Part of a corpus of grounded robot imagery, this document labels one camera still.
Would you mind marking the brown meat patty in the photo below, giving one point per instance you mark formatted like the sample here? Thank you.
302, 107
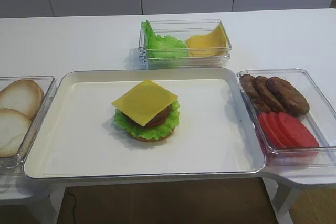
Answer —
246, 81
260, 85
288, 96

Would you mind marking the white bun half lower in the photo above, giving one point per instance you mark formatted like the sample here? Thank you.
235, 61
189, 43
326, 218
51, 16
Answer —
14, 126

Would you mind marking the green lettuce on burger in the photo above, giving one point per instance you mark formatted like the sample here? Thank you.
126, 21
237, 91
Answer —
123, 122

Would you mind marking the red tomato slice on burger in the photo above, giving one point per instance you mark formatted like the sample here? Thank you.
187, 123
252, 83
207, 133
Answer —
154, 124

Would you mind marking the white rectangular serving tray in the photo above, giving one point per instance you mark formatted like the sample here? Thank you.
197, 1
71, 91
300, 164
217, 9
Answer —
79, 140

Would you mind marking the red tomato slice back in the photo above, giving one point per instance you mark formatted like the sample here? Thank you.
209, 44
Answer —
271, 136

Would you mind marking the clear lettuce and cheese bin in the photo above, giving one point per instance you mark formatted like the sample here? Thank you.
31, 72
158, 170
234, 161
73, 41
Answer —
183, 30

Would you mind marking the clear bun bin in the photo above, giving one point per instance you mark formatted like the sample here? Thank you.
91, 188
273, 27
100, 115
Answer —
14, 164

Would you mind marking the yellow cheese slices stack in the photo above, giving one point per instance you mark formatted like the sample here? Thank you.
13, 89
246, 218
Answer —
208, 45

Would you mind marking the green lettuce leaf in bin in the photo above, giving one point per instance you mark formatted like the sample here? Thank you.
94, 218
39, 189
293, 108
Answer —
162, 47

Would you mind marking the red tomato slice front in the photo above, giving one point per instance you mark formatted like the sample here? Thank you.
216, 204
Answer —
295, 131

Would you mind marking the clear patty and tomato bin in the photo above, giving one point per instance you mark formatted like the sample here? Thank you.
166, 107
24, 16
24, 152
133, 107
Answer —
320, 121

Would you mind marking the brown patty on burger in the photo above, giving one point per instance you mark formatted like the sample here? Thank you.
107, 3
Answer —
164, 114

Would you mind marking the red tomato slice middle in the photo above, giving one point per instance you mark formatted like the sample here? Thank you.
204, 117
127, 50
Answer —
280, 135

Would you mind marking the bottom bun of burger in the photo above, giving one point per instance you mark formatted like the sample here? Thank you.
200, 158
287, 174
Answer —
141, 139

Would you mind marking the brown meat patty back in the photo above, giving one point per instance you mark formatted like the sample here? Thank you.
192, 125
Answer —
246, 81

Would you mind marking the white bun half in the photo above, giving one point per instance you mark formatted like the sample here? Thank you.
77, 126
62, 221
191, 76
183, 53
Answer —
14, 126
24, 96

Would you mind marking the brown meat patty front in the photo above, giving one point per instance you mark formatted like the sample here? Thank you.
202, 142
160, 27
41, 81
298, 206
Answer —
288, 96

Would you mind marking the white bun half upper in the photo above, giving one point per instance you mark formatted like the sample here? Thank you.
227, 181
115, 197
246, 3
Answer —
24, 96

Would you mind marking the brown meat patty middle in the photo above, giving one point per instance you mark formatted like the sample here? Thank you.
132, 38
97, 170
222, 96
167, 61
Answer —
260, 85

